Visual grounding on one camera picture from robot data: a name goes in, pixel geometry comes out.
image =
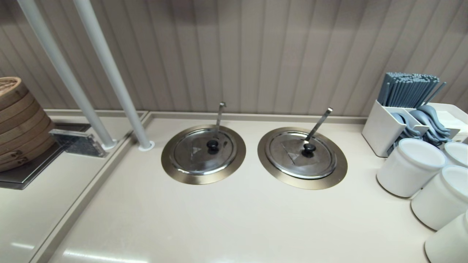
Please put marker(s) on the steel pot lid black knob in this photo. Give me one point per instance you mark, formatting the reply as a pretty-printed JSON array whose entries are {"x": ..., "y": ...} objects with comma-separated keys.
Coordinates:
[
  {"x": 318, "y": 160},
  {"x": 190, "y": 157}
]

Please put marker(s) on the grey blue soup spoon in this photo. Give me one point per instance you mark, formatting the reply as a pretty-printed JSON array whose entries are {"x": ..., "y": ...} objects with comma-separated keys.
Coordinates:
[
  {"x": 420, "y": 122},
  {"x": 402, "y": 122},
  {"x": 433, "y": 115}
]

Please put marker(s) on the grey white slanted pole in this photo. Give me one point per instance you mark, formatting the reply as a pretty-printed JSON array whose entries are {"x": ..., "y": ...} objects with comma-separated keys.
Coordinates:
[
  {"x": 114, "y": 73},
  {"x": 64, "y": 69}
]

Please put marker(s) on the white cutlery caddy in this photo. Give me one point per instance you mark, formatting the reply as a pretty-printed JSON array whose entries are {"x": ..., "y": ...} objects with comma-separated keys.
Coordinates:
[{"x": 380, "y": 131}]

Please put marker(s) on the clear acrylic sign holder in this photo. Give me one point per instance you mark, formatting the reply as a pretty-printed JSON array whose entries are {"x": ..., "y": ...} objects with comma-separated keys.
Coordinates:
[{"x": 82, "y": 144}]

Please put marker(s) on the grey blue chopsticks bundle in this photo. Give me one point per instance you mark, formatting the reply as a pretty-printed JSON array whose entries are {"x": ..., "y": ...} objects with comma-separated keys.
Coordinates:
[{"x": 406, "y": 91}]

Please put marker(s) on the white ceramic cup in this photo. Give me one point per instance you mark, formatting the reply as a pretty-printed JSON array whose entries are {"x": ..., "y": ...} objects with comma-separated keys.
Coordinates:
[
  {"x": 446, "y": 244},
  {"x": 435, "y": 204},
  {"x": 406, "y": 175},
  {"x": 457, "y": 155}
]

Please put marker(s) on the bamboo steamer basket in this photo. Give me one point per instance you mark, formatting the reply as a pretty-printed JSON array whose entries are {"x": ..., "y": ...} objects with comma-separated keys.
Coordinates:
[
  {"x": 18, "y": 115},
  {"x": 25, "y": 135},
  {"x": 25, "y": 155}
]

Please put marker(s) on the grey blue chopstick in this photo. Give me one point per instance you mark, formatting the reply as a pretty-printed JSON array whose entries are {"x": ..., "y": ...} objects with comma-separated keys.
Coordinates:
[{"x": 438, "y": 90}]

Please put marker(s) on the steel steamer tray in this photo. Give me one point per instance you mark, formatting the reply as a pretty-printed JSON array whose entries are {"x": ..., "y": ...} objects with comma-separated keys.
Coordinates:
[{"x": 22, "y": 177}]

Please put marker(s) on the white rectangular tray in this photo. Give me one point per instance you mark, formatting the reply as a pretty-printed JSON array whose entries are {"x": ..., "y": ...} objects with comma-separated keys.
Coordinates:
[{"x": 453, "y": 117}]

